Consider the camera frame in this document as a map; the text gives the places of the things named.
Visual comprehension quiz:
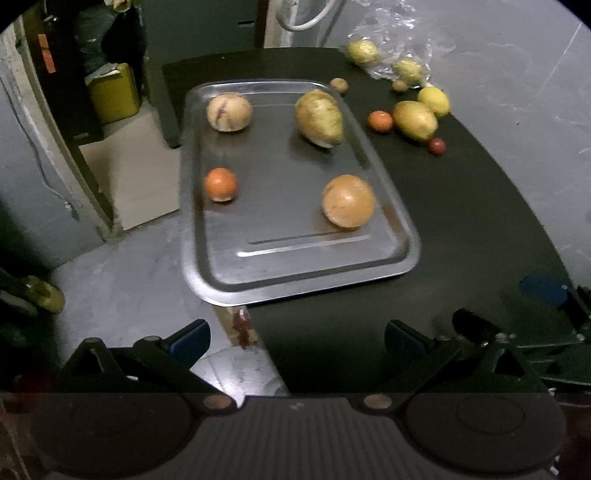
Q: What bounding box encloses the round tan orange fruit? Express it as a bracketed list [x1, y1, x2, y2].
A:
[322, 174, 377, 229]

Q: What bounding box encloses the silver metal tray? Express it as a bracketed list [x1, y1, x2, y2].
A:
[179, 79, 421, 307]

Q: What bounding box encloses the small red fruit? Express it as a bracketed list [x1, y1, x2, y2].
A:
[428, 138, 447, 156]

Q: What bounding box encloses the small orange tangerine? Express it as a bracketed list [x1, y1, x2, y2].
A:
[204, 167, 238, 203]

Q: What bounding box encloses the yellow lemon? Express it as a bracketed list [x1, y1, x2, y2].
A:
[417, 86, 451, 117]

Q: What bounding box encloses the orange tangerine on table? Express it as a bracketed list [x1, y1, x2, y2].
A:
[367, 110, 394, 134]

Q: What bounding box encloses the small brown round fruit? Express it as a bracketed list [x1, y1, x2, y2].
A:
[392, 79, 409, 93]

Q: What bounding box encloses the right pear in bag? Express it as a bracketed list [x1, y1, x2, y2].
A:
[393, 58, 425, 87]

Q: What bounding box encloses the pear in bag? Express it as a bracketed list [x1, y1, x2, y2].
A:
[393, 58, 425, 87]
[346, 39, 381, 67]

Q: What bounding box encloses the large yellow-green mango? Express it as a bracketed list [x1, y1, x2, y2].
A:
[294, 90, 344, 149]

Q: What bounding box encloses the round beige striped fruit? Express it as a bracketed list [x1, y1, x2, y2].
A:
[206, 92, 253, 133]

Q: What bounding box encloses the yellow plastic container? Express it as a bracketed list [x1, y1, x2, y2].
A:
[85, 63, 140, 125]

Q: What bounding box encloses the small brown kiwi fruit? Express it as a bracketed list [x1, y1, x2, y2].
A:
[329, 77, 349, 95]

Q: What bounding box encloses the left pear in bag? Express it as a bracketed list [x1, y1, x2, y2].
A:
[346, 39, 381, 67]

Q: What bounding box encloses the clear plastic bag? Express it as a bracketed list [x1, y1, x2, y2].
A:
[342, 1, 457, 89]

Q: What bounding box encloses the dark grey box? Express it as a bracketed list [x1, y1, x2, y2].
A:
[141, 0, 263, 78]

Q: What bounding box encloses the white cable loop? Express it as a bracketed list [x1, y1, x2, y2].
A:
[274, 0, 348, 33]

